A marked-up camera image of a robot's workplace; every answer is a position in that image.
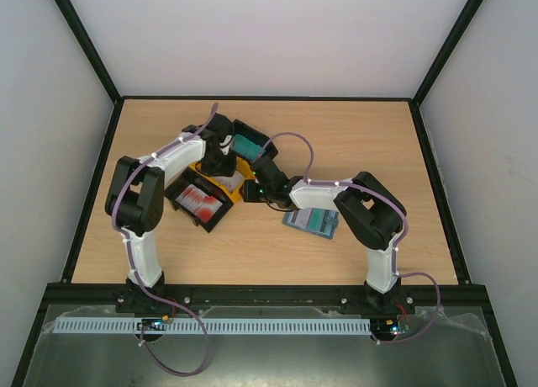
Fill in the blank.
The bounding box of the yellow bin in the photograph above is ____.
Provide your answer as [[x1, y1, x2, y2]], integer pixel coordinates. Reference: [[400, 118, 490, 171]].
[[188, 156, 254, 204]]

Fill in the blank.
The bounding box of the black bin with teal cards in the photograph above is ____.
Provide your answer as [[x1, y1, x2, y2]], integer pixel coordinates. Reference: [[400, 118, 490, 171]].
[[231, 119, 278, 163]]

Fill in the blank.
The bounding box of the black bin with red cards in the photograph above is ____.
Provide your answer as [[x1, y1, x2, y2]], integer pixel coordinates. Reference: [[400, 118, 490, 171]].
[[164, 168, 234, 233]]

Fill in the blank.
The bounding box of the white floral VIP card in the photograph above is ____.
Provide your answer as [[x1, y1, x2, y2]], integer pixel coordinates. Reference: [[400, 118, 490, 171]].
[[285, 209, 312, 230]]

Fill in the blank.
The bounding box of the teal card holder wallet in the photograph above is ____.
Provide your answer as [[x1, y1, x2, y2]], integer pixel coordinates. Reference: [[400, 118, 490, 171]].
[[282, 209, 339, 240]]

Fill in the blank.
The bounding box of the teal VIP card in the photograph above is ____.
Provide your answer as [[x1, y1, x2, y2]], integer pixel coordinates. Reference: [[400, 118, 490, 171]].
[[308, 209, 339, 239]]

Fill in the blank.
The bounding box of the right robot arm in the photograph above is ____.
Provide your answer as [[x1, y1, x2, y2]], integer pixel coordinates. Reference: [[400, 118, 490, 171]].
[[240, 157, 409, 313]]

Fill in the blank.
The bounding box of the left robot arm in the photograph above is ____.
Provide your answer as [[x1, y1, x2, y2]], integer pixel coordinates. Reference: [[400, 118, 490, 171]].
[[105, 103, 236, 306]]

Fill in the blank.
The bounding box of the white floral card stack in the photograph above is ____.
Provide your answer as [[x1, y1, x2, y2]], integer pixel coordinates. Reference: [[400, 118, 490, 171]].
[[214, 171, 245, 193]]

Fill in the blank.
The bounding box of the teal card stack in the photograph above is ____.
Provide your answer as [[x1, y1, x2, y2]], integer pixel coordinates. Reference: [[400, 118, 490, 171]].
[[232, 135, 261, 162]]

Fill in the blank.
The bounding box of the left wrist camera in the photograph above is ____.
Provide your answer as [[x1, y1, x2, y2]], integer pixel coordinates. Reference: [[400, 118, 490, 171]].
[[219, 135, 234, 155]]

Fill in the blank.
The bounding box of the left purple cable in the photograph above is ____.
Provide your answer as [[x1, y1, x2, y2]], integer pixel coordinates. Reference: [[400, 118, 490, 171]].
[[109, 103, 219, 378]]

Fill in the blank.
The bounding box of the black metal frame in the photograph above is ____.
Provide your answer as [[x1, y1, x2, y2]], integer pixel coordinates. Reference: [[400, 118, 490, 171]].
[[12, 0, 518, 387]]

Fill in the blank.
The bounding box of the white slotted cable duct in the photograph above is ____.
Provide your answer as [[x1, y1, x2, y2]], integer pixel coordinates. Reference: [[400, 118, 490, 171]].
[[51, 317, 371, 336]]

